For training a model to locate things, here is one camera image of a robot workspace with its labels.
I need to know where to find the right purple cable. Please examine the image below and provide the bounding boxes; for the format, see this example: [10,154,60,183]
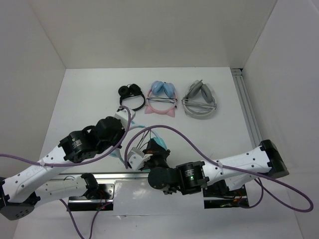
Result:
[125,124,314,213]

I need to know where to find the teal cat-ear headphones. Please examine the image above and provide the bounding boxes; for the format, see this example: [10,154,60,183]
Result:
[109,121,167,163]

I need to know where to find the aluminium right side rail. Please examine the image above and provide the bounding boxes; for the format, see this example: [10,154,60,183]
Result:
[231,68,262,147]

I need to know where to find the grey over-ear headphones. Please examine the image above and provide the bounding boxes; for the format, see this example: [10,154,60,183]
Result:
[181,80,217,120]

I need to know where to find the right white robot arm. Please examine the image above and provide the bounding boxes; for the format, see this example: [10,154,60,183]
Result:
[145,139,289,195]

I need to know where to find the black headphone audio cable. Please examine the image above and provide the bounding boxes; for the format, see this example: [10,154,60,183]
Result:
[136,129,154,150]

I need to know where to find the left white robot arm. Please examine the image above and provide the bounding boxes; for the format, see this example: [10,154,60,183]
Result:
[0,117,131,221]

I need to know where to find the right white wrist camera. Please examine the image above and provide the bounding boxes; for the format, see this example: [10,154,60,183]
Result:
[128,147,152,171]

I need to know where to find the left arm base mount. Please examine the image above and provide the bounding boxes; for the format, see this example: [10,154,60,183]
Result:
[67,179,116,212]

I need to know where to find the pink and blue cat-ear headphones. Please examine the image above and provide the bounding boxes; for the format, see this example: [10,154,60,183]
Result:
[145,81,178,118]

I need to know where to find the small black headphones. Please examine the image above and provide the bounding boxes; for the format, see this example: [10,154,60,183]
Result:
[118,84,146,112]

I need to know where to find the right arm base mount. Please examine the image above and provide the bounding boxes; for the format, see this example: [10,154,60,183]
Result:
[203,180,249,209]

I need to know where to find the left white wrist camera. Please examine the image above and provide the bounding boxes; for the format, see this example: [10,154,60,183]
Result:
[114,106,136,128]

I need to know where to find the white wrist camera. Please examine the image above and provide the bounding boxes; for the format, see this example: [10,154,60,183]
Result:
[114,106,136,128]
[128,147,152,171]

